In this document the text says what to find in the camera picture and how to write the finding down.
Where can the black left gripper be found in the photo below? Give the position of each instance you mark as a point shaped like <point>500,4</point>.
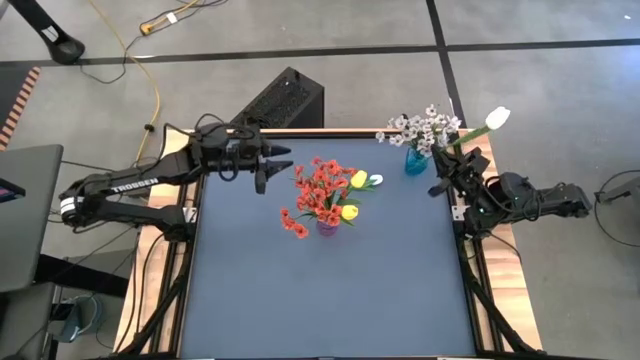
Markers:
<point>225,147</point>

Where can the white artificial tulip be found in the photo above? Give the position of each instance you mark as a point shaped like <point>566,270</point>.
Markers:
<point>497,117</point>
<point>376,179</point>

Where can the white artificial flower bunch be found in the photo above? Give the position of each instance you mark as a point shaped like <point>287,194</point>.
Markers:
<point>425,127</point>

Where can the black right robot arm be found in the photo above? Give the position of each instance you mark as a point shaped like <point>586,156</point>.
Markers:
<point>545,200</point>

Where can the black computer tower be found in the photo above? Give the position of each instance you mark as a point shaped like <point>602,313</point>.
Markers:
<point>280,100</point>

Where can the black aluminium table frame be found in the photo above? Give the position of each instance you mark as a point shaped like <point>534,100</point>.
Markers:
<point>350,135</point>

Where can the blue object on floor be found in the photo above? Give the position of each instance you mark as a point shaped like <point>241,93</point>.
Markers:
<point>80,317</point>

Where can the black stand foot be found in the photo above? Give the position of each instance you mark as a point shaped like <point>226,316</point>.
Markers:
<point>60,47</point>

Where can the orange striped black mat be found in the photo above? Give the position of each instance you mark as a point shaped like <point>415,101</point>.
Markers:
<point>17,105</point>

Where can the grey side table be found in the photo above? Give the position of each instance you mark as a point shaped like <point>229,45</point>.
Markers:
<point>25,230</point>

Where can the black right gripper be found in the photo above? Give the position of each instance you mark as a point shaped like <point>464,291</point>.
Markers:
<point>465,172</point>

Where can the blue textured glass vase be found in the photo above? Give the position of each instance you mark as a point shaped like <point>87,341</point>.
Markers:
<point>415,164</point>

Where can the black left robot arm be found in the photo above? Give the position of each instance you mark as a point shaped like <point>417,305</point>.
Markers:
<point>135,186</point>

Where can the red artificial flower bunch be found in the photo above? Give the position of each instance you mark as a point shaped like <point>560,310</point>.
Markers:
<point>320,195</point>

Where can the pink ribbed glass vase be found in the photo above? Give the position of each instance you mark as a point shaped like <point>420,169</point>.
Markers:
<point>326,229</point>

